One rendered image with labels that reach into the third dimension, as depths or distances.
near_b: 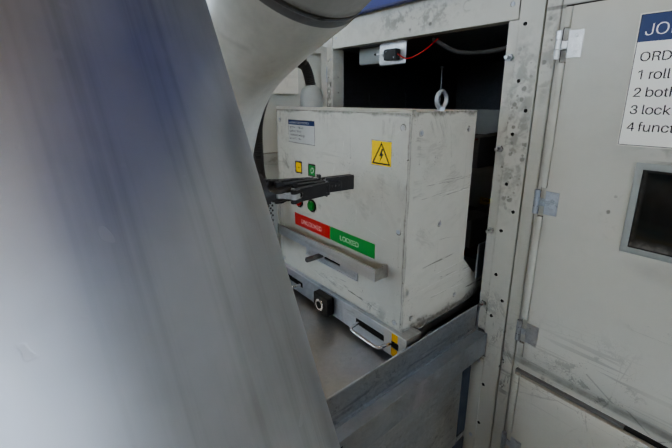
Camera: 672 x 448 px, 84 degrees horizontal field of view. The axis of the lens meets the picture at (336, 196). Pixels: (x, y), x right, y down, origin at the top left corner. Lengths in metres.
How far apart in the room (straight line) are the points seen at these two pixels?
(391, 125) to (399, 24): 0.41
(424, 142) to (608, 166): 0.32
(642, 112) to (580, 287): 0.34
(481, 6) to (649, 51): 0.34
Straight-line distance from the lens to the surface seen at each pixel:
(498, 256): 0.96
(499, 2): 0.95
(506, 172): 0.91
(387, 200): 0.78
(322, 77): 1.31
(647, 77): 0.81
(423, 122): 0.75
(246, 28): 0.24
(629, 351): 0.92
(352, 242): 0.89
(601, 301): 0.89
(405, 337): 0.86
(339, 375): 0.88
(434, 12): 1.03
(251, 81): 0.29
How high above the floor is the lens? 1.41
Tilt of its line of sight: 14 degrees down
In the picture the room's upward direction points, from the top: straight up
